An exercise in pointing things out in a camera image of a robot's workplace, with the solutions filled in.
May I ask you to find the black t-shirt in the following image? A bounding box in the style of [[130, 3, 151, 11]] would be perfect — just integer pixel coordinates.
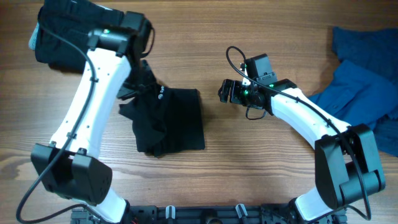
[[119, 81, 205, 157]]

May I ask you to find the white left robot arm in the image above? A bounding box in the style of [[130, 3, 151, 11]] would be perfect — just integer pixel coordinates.
[[28, 27, 155, 223]]

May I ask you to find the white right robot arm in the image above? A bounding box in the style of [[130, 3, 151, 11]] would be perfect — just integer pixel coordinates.
[[218, 79, 386, 223]]

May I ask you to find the blue polo shirt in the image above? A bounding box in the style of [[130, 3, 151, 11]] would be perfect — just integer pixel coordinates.
[[309, 60, 397, 129]]

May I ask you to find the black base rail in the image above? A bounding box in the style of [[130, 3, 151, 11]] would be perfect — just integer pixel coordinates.
[[70, 202, 348, 224]]

